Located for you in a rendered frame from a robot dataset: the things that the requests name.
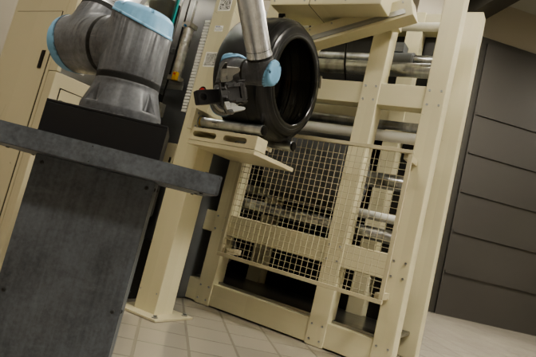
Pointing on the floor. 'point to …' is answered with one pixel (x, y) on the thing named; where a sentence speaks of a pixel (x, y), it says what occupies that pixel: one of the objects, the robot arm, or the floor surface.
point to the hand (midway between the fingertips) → (226, 88)
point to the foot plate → (156, 315)
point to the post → (164, 300)
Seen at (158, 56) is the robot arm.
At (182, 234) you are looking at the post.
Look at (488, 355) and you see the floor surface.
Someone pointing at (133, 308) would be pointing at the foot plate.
